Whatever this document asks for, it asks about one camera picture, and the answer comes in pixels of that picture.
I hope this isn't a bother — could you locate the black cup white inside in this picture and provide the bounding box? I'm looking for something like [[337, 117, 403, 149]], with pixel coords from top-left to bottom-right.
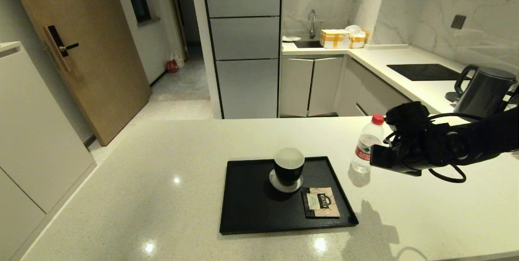
[[273, 148, 305, 187]]

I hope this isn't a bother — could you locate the pink oolong tea packet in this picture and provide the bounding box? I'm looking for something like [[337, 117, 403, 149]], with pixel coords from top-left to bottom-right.
[[301, 187, 341, 218]]

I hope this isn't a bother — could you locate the clear water bottle red label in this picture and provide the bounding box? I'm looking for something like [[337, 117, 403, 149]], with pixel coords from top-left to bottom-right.
[[350, 114, 385, 173]]

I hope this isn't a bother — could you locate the chrome sink faucet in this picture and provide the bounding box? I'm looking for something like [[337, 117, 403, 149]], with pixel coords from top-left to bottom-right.
[[307, 9, 317, 40]]

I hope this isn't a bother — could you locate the black induction cooktop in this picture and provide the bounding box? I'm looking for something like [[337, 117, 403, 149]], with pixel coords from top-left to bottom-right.
[[386, 64, 471, 81]]

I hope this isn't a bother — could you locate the tall grey refrigerator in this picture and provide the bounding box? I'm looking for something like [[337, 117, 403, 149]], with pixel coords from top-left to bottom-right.
[[201, 0, 282, 119]]

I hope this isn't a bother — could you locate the black rectangular serving tray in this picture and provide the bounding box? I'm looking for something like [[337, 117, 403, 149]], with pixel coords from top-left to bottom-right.
[[219, 156, 359, 235]]

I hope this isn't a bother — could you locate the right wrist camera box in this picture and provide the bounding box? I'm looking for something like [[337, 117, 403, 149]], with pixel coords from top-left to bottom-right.
[[384, 101, 430, 132]]

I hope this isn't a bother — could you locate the black door lock handle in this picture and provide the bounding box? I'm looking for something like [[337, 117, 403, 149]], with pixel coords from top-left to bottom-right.
[[44, 25, 80, 72]]

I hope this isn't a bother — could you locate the grey counter drawer cabinet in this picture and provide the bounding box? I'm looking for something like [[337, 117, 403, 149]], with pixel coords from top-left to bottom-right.
[[335, 58, 429, 117]]

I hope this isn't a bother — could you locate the white storage cabinet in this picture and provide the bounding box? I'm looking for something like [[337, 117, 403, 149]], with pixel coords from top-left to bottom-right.
[[0, 41, 97, 261]]

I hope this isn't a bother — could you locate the large box yellow tape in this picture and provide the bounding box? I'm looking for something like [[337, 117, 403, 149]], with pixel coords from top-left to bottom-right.
[[320, 30, 351, 49]]

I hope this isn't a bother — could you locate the wooden door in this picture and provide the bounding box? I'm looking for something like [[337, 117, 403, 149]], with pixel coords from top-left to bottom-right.
[[7, 0, 152, 146]]

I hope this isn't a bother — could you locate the white saucer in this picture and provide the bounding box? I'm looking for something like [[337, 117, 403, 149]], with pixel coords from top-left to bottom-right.
[[269, 171, 303, 193]]

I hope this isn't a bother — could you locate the black electric kettle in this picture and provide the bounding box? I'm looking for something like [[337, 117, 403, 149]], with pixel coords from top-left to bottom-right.
[[453, 65, 518, 119]]

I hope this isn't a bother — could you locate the grey sink cabinet door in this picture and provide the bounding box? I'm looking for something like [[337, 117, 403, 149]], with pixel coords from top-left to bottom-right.
[[308, 57, 343, 117], [280, 58, 313, 118]]

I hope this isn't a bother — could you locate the small box yellow tape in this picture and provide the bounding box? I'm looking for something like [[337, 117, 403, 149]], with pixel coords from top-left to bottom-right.
[[350, 31, 369, 49]]

